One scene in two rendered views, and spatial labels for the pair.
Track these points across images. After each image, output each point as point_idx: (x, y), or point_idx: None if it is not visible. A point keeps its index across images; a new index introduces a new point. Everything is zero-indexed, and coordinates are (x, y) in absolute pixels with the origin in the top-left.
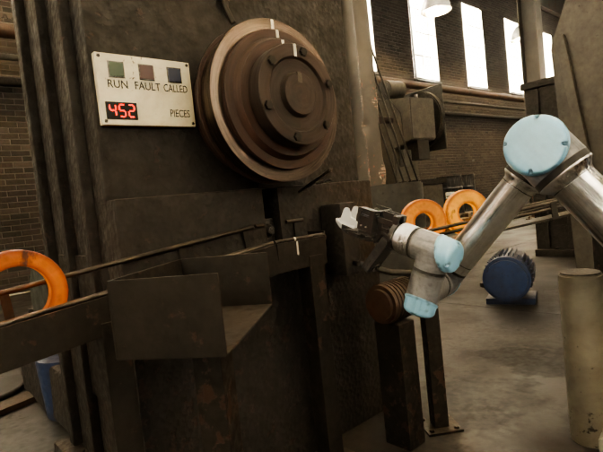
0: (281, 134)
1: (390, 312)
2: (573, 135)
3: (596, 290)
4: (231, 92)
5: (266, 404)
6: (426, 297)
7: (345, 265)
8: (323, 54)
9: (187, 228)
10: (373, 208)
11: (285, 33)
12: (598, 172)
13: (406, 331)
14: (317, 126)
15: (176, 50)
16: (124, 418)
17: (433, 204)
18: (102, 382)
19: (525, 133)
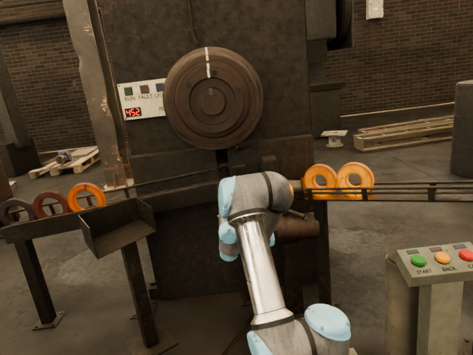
0: (198, 129)
1: (276, 237)
2: (244, 198)
3: (401, 276)
4: (174, 103)
5: (217, 260)
6: (222, 251)
7: None
8: (280, 43)
9: (167, 170)
10: None
11: (214, 55)
12: (251, 227)
13: (291, 249)
14: (226, 120)
15: (163, 70)
16: None
17: (326, 170)
18: None
19: (219, 189)
